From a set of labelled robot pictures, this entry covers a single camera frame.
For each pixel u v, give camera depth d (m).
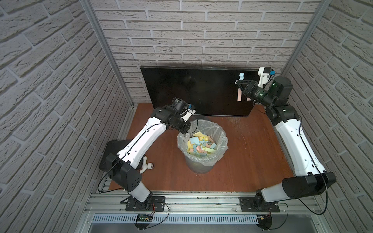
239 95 0.72
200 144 0.80
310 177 0.39
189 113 0.66
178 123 0.63
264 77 0.59
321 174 0.39
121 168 0.41
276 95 0.50
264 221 0.68
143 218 0.72
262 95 0.56
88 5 0.69
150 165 0.84
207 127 0.78
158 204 0.73
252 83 0.57
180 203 0.76
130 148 0.44
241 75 0.64
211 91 0.98
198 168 0.81
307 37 0.79
